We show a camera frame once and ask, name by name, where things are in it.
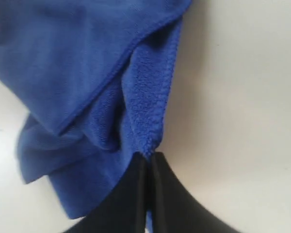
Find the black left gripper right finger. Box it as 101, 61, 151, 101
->
150, 152, 235, 233

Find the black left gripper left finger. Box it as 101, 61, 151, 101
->
67, 153, 146, 233

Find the blue microfiber towel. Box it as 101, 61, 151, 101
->
0, 0, 191, 222

